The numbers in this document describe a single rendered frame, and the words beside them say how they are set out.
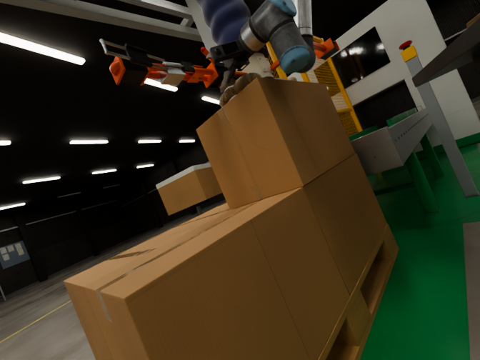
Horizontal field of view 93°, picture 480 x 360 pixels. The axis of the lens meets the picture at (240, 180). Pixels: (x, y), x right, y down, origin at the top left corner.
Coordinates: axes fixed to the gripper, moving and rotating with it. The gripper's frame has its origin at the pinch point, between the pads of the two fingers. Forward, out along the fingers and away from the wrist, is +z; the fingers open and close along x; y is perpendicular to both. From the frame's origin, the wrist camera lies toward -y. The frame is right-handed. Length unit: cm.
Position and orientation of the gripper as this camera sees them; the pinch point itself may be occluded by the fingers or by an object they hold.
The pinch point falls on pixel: (211, 75)
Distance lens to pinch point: 101.4
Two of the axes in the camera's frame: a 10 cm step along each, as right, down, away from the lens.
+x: -3.9, -9.2, 0.1
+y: 6.6, -2.7, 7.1
